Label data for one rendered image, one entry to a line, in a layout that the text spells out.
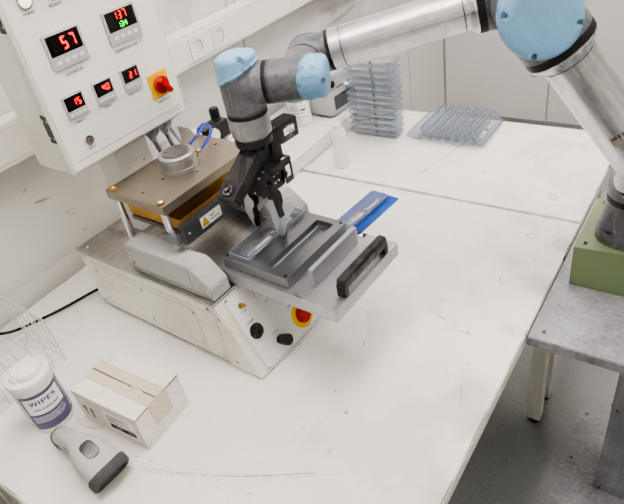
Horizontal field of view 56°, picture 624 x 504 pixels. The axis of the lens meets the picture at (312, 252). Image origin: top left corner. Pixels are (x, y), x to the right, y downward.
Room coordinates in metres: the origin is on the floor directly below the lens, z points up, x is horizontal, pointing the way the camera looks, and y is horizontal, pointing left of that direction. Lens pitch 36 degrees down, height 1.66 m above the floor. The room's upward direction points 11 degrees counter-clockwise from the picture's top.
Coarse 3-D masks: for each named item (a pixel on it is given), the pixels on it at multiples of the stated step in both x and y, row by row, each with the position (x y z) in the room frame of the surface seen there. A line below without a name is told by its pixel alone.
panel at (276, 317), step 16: (240, 288) 0.94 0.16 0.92; (224, 304) 0.90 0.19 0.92; (240, 304) 0.91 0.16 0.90; (256, 304) 0.93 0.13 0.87; (272, 304) 0.95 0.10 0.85; (240, 320) 0.89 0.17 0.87; (256, 320) 0.91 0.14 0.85; (272, 320) 0.93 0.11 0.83; (288, 320) 0.94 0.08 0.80; (272, 336) 0.90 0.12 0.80; (256, 352) 0.87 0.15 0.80; (272, 352) 0.88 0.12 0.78
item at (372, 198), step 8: (376, 192) 1.44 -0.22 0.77; (360, 200) 1.41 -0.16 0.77; (368, 200) 1.40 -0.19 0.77; (376, 200) 1.40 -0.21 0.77; (352, 208) 1.38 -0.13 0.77; (360, 208) 1.37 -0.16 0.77; (368, 208) 1.36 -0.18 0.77; (344, 216) 1.35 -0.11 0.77; (352, 216) 1.34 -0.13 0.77; (360, 216) 1.33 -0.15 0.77; (352, 224) 1.30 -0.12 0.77
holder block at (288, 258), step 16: (304, 224) 1.01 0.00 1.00; (320, 224) 1.01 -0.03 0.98; (336, 224) 0.99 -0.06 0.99; (288, 240) 0.96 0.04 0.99; (304, 240) 0.97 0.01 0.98; (320, 240) 0.94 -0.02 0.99; (336, 240) 0.96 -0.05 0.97; (224, 256) 0.95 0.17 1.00; (272, 256) 0.92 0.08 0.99; (288, 256) 0.93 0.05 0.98; (304, 256) 0.90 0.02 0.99; (320, 256) 0.92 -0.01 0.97; (256, 272) 0.89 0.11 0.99; (272, 272) 0.87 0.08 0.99; (288, 272) 0.86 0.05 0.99; (304, 272) 0.88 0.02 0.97; (288, 288) 0.84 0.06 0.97
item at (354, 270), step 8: (376, 240) 0.89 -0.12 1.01; (384, 240) 0.89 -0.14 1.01; (368, 248) 0.87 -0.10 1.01; (376, 248) 0.87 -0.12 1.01; (384, 248) 0.89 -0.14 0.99; (360, 256) 0.85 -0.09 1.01; (368, 256) 0.85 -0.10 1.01; (376, 256) 0.86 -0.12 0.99; (352, 264) 0.83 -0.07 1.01; (360, 264) 0.83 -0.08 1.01; (368, 264) 0.84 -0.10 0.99; (344, 272) 0.81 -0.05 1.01; (352, 272) 0.81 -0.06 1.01; (360, 272) 0.82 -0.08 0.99; (336, 280) 0.80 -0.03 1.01; (344, 280) 0.79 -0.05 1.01; (352, 280) 0.80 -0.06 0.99; (344, 288) 0.79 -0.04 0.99; (344, 296) 0.79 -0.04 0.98
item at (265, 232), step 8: (296, 208) 1.06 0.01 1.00; (296, 216) 1.03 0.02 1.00; (264, 224) 1.02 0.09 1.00; (272, 224) 1.02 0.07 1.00; (256, 232) 1.00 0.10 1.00; (264, 232) 1.00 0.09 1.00; (272, 232) 0.99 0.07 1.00; (248, 240) 0.98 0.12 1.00; (256, 240) 0.97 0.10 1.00; (264, 240) 0.97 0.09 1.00; (240, 248) 0.96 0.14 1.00; (248, 248) 0.95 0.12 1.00; (256, 248) 0.94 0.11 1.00; (248, 256) 0.92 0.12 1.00
